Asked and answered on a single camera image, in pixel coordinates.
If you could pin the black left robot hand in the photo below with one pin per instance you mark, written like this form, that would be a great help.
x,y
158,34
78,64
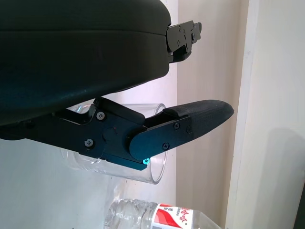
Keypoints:
x,y
71,59

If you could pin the clear plastic water bottle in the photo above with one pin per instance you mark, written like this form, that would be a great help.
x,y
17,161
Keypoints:
x,y
166,214

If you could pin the clear glass cup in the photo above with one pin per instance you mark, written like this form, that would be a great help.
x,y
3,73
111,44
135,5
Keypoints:
x,y
124,170

